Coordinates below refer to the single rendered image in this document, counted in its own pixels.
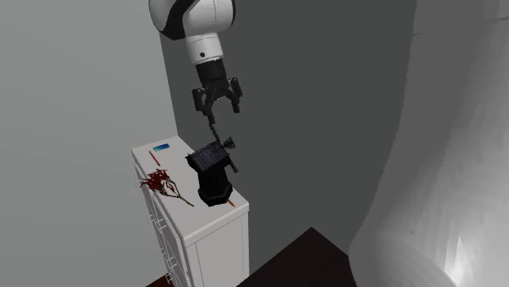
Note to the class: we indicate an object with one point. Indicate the red pencil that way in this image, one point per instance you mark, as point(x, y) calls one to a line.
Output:
point(154, 158)

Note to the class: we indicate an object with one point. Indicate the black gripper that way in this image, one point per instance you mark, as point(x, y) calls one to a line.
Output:
point(211, 73)

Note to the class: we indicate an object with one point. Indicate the blue phone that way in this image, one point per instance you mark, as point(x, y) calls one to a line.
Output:
point(161, 147)

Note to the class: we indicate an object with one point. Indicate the red flower sprig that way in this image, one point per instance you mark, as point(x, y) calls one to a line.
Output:
point(159, 182)

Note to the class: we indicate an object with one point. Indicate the white chest of drawers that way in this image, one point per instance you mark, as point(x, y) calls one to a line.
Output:
point(216, 246)

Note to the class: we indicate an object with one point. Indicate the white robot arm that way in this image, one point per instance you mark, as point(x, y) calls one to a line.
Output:
point(203, 18)

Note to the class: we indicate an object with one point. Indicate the orange pencil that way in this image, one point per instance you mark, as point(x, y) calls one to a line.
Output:
point(231, 203)

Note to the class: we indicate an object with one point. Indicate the black windmill model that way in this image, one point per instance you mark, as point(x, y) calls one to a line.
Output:
point(212, 175)

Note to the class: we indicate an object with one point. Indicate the dark robot stand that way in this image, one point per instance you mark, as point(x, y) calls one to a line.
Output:
point(306, 262)

